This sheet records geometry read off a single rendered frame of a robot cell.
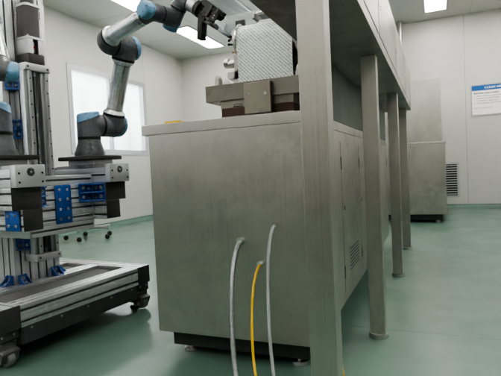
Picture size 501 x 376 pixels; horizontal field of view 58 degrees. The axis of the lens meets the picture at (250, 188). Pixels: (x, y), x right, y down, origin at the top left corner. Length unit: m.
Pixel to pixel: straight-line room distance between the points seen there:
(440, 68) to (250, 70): 5.70
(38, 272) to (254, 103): 1.41
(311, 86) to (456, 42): 6.54
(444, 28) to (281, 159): 6.16
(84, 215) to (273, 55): 1.20
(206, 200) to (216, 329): 0.48
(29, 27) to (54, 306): 1.27
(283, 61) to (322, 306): 1.10
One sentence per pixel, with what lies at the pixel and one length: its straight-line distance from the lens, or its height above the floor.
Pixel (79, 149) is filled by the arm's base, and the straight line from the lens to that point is 2.42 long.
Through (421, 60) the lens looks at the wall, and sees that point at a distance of 7.42.
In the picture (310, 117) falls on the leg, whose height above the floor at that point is 0.82.
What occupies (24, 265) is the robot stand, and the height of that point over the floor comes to 0.31.
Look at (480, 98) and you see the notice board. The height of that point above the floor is 1.58.
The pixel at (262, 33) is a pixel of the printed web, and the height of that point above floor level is 1.25.
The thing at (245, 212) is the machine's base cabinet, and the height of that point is 0.56.
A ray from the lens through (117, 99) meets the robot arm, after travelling 2.48.
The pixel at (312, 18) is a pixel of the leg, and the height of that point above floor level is 1.02.
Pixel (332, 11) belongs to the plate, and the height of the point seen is 1.14.
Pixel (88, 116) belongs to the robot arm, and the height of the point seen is 1.02.
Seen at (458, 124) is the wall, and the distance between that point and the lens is 7.29.
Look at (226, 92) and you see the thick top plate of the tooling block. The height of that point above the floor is 1.00.
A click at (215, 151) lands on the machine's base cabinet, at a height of 0.78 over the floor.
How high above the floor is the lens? 0.71
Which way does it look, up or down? 2 degrees down
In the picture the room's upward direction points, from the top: 3 degrees counter-clockwise
